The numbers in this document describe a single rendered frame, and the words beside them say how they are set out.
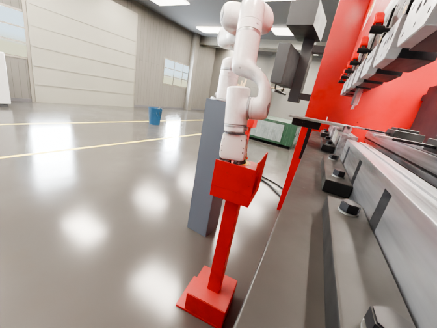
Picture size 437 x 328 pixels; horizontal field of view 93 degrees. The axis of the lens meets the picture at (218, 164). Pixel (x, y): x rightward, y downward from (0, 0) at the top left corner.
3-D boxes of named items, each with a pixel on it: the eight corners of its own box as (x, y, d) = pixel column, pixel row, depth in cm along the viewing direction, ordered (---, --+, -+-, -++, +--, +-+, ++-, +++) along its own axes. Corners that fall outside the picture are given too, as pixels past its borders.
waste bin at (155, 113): (153, 125, 528) (155, 107, 514) (144, 122, 544) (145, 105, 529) (165, 125, 563) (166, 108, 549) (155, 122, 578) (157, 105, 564)
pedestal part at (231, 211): (211, 279, 109) (231, 187, 92) (222, 284, 107) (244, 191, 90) (207, 288, 104) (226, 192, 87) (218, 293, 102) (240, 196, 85)
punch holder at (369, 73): (359, 79, 75) (378, 27, 70) (386, 82, 72) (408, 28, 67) (367, 72, 62) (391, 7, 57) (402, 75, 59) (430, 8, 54)
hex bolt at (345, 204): (337, 205, 33) (341, 196, 32) (356, 211, 32) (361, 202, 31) (338, 212, 31) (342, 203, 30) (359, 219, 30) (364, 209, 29)
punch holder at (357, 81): (351, 85, 93) (366, 44, 88) (373, 88, 90) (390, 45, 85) (357, 81, 80) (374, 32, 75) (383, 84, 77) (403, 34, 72)
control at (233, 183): (225, 179, 100) (233, 143, 94) (258, 189, 95) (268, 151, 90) (209, 194, 82) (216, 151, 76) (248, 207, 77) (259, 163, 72)
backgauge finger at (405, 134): (350, 129, 110) (354, 119, 109) (411, 140, 101) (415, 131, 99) (354, 130, 100) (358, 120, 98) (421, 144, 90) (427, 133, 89)
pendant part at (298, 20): (282, 100, 258) (302, 21, 231) (302, 103, 246) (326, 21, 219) (268, 96, 216) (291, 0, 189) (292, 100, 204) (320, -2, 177)
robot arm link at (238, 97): (251, 125, 79) (228, 123, 82) (255, 88, 76) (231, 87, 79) (246, 125, 72) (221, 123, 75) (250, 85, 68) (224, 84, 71)
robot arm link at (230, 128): (250, 125, 79) (249, 133, 80) (228, 123, 82) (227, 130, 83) (245, 125, 72) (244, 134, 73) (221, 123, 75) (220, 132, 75)
